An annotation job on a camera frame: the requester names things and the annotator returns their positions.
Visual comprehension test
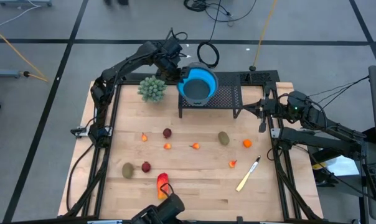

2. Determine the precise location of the brown toy kiwi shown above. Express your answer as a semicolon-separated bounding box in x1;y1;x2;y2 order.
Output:
218;131;230;146
121;162;134;180

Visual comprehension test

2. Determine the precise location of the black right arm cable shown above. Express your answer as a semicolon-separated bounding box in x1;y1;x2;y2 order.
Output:
308;75;370;108

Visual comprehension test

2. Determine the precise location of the yellow floor cable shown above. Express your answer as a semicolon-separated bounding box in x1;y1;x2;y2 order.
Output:
0;23;49;83

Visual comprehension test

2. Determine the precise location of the silver frame bracket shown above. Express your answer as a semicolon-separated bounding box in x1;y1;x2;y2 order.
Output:
87;219;123;224

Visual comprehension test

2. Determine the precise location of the white floor cable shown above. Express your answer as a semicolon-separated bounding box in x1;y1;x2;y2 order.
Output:
0;4;41;30

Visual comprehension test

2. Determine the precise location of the grey cart foot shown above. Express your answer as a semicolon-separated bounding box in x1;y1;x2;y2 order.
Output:
0;0;54;7
0;69;22;78

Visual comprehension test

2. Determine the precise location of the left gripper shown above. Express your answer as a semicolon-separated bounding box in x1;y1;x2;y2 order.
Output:
156;55;189;83

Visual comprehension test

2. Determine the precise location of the black floor cable bundle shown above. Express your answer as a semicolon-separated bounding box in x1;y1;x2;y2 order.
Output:
183;0;258;23

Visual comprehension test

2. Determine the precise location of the white sheet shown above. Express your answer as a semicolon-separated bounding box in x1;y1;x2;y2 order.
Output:
326;154;360;177

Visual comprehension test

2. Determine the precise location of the black perforated metal rack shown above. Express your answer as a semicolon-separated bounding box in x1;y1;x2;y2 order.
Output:
177;72;244;119

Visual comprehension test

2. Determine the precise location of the green succulent in white pot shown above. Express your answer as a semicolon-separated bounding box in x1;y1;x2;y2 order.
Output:
137;75;168;103

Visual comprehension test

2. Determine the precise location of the black hanging cable with loop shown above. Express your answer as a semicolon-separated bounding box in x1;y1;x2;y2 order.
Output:
196;0;223;70

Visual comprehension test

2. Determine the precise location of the knife with cream handle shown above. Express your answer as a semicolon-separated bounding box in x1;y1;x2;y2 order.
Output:
235;155;261;192

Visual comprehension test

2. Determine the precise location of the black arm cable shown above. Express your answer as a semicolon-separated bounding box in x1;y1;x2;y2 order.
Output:
65;141;97;214
308;75;370;108

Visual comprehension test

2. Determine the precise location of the yellow hanging cord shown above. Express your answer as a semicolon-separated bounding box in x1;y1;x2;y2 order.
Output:
248;0;278;72

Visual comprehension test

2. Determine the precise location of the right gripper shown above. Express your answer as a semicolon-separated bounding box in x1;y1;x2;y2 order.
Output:
242;89;290;134

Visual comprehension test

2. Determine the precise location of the black aluminium table frame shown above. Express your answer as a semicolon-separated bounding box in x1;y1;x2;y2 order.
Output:
62;70;324;224

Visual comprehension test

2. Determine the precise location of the black perforated plate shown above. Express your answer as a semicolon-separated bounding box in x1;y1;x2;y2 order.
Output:
239;70;281;85

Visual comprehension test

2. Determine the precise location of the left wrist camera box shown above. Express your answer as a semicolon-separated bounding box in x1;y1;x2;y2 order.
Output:
163;37;184;57

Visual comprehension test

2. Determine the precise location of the red yellow toy mango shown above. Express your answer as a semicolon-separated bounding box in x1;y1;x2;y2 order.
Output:
156;172;170;200

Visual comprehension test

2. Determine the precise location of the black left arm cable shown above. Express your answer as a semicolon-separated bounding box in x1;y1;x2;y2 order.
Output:
65;141;97;214

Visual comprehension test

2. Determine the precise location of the blue collapsible bowl grey rim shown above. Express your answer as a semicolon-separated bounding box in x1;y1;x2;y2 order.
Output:
176;62;219;106

